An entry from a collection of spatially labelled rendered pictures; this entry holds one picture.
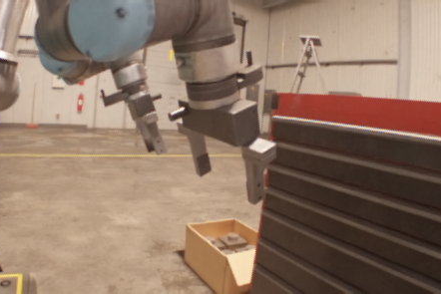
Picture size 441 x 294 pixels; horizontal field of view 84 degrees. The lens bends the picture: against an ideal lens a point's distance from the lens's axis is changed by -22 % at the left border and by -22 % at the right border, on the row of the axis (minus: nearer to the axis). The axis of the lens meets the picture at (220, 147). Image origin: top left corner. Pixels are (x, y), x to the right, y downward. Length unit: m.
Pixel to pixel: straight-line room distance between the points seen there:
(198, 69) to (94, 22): 0.16
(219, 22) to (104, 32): 0.16
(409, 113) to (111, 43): 0.61
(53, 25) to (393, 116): 0.68
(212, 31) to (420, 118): 0.49
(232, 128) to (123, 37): 0.20
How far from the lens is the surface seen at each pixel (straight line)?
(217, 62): 0.40
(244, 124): 0.41
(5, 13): 0.96
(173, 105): 11.16
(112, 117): 10.50
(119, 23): 0.28
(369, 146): 0.74
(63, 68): 0.68
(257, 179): 0.45
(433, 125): 0.69
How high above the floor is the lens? 0.87
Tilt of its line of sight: 7 degrees down
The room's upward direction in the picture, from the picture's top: 5 degrees clockwise
